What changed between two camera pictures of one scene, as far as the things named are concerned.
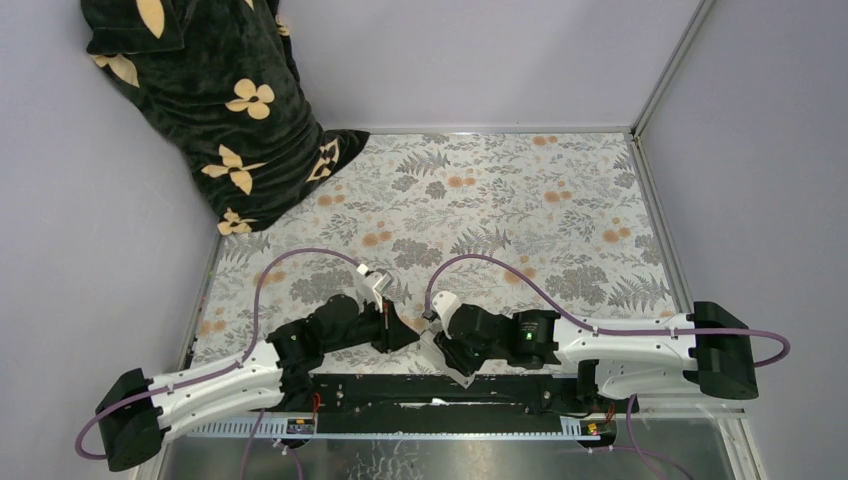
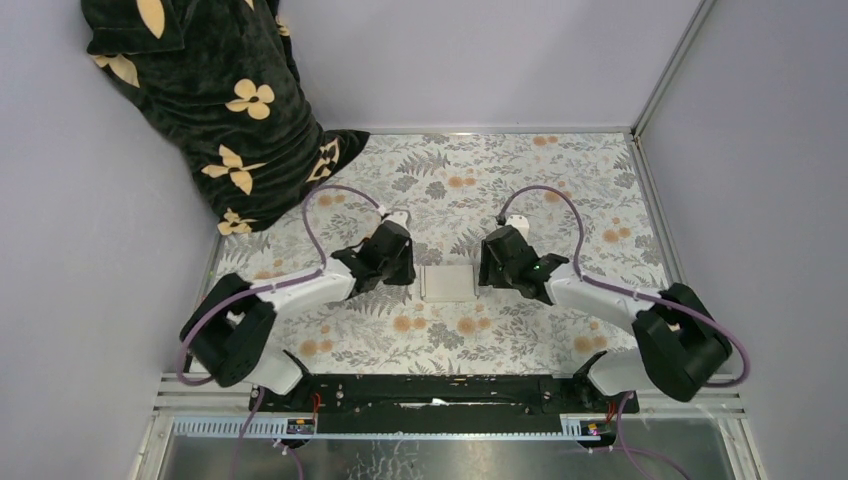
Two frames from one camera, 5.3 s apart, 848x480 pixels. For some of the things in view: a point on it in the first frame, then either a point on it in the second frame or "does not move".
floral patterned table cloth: [527, 221] does not move
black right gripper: [454, 355] -> [487, 274]
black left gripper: [392, 333] -> [407, 275]
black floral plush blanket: [219, 80] does not move
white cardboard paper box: [427, 335] -> [448, 283]
